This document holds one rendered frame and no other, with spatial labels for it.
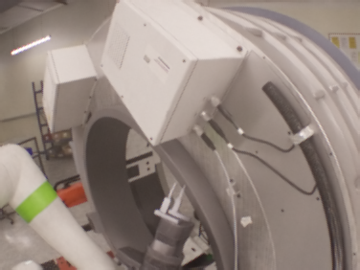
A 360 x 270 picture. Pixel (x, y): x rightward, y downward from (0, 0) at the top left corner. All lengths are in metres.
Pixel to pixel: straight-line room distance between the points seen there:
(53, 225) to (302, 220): 0.50
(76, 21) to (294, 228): 7.01
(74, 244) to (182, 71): 0.43
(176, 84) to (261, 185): 0.23
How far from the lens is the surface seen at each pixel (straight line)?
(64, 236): 0.59
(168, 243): 0.47
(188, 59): 0.35
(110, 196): 1.27
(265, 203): 0.49
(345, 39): 6.64
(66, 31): 7.31
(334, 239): 0.43
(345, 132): 0.51
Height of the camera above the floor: 1.63
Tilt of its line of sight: 13 degrees down
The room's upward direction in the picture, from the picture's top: 8 degrees counter-clockwise
